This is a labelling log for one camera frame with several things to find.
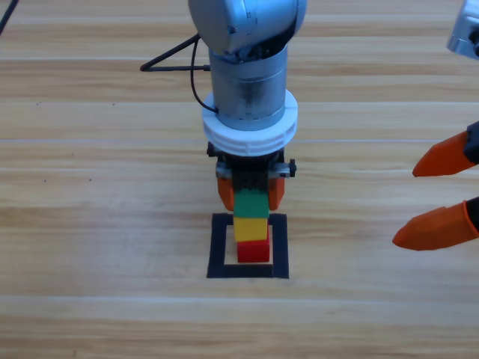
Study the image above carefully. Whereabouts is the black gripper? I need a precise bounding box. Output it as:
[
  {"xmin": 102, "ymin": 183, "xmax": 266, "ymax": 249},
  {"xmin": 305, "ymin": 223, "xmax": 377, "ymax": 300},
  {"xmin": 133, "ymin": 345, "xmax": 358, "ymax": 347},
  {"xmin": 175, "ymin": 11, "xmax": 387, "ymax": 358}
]
[{"xmin": 207, "ymin": 144, "xmax": 297, "ymax": 210}]

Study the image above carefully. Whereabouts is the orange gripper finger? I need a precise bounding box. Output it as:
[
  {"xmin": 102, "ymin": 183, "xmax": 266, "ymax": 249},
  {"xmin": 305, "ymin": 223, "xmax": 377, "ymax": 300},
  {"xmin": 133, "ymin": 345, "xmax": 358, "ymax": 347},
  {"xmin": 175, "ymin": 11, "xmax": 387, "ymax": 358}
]
[
  {"xmin": 412, "ymin": 121, "xmax": 479, "ymax": 178},
  {"xmin": 391, "ymin": 196, "xmax": 479, "ymax": 251}
]

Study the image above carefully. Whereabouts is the green cube block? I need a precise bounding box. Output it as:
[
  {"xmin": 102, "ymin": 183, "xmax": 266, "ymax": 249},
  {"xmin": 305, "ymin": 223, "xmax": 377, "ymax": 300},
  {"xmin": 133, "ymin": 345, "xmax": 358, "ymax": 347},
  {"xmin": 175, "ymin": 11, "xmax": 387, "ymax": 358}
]
[{"xmin": 232, "ymin": 188, "xmax": 271, "ymax": 219}]

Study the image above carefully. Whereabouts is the yellow cube block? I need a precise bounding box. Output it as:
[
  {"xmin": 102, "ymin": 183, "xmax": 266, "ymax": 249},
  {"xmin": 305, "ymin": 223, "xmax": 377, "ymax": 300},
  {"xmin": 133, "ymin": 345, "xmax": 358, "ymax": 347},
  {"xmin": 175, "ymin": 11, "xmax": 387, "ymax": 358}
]
[{"xmin": 233, "ymin": 216, "xmax": 269, "ymax": 243}]

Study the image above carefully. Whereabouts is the red cube block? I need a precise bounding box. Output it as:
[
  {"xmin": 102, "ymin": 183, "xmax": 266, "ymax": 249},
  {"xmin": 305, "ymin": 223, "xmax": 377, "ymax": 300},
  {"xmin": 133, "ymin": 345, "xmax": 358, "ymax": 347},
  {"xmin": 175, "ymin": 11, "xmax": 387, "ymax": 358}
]
[{"xmin": 237, "ymin": 239, "xmax": 271, "ymax": 263}]

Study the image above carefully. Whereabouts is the black tape square outline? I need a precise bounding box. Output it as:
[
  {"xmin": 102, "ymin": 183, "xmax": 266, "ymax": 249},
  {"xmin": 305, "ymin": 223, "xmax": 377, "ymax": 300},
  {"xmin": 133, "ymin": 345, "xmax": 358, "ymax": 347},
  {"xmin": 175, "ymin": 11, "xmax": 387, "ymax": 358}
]
[{"xmin": 206, "ymin": 212, "xmax": 290, "ymax": 280}]

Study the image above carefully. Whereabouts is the white wrist mount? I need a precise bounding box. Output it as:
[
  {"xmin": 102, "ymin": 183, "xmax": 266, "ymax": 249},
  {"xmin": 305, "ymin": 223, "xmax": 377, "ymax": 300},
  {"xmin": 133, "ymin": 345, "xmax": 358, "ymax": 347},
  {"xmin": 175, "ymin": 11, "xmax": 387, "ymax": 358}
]
[{"xmin": 201, "ymin": 89, "xmax": 299, "ymax": 157}]

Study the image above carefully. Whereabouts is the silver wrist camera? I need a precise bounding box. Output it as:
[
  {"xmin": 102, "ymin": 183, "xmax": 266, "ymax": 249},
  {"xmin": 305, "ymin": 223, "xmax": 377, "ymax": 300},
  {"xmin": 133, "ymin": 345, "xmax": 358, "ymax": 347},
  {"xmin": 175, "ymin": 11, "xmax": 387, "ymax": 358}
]
[{"xmin": 445, "ymin": 0, "xmax": 479, "ymax": 61}]

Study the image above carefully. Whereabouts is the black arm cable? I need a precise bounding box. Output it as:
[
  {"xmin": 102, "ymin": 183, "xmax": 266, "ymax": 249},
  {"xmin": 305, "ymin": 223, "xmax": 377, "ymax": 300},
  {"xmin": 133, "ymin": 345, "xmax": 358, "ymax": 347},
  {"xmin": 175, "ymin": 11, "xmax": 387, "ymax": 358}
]
[{"xmin": 139, "ymin": 32, "xmax": 222, "ymax": 114}]

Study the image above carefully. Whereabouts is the thin black cable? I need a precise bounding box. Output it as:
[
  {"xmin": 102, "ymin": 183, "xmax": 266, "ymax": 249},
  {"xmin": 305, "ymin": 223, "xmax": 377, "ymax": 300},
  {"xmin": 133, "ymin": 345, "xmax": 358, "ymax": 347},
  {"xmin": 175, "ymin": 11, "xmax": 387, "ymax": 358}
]
[{"xmin": 0, "ymin": 0, "xmax": 19, "ymax": 35}]

